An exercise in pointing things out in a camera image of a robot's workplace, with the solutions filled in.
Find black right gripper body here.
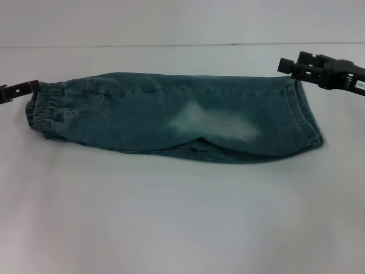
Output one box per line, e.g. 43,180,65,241
313,54,365,97

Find blue denim shorts with embroidery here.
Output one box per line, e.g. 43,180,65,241
24,72,326,166

